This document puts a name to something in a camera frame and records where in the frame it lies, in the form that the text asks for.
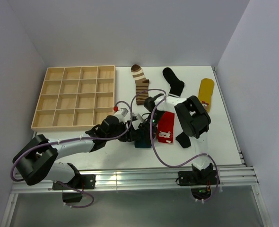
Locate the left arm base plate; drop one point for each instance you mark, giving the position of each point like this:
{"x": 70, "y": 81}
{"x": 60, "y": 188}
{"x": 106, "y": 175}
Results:
{"x": 82, "y": 182}

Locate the red sock with white bear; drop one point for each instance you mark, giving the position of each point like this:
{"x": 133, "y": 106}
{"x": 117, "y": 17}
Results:
{"x": 165, "y": 131}

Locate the yellow sock with cartoon face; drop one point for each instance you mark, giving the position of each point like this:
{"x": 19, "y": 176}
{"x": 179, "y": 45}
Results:
{"x": 206, "y": 92}

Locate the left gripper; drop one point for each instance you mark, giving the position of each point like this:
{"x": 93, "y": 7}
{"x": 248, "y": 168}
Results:
{"x": 131, "y": 135}

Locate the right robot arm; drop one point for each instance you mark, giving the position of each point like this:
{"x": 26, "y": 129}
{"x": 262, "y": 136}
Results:
{"x": 194, "y": 121}

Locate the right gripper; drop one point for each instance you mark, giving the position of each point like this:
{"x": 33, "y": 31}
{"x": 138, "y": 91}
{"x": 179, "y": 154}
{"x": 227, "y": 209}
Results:
{"x": 154, "y": 131}

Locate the black sock with white stripes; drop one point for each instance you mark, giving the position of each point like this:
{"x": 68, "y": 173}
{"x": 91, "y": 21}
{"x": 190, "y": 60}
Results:
{"x": 176, "y": 85}

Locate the plain black sock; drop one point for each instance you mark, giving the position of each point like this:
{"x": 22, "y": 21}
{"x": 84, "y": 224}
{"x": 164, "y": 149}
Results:
{"x": 183, "y": 140}

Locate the wooden compartment tray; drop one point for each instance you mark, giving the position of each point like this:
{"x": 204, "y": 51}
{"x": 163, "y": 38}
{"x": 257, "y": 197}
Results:
{"x": 74, "y": 98}

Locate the dark teal sock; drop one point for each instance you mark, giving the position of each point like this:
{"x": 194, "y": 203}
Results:
{"x": 143, "y": 142}

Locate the brown striped sock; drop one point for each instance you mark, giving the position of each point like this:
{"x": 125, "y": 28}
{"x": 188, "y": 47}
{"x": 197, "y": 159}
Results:
{"x": 141, "y": 84}

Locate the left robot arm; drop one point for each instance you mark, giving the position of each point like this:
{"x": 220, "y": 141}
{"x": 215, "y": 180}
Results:
{"x": 38, "y": 159}

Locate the aluminium mounting rail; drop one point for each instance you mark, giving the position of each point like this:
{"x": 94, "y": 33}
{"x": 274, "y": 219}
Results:
{"x": 164, "y": 178}

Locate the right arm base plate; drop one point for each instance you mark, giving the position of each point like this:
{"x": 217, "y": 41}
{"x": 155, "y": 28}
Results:
{"x": 197, "y": 178}

